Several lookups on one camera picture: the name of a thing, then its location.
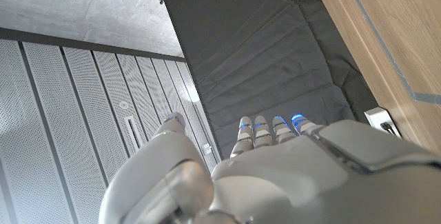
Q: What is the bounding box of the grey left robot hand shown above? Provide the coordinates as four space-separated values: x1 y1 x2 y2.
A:
98 112 441 224

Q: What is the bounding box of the white power strip box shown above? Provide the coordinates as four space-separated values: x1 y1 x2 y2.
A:
363 106 402 139

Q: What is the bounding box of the black backdrop curtain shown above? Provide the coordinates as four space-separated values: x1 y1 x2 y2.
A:
161 0 380 159

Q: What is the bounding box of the grey tape outline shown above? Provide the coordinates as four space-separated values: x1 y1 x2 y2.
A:
340 0 441 106

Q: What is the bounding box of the black power cord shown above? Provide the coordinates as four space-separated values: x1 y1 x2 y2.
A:
380 122 397 137

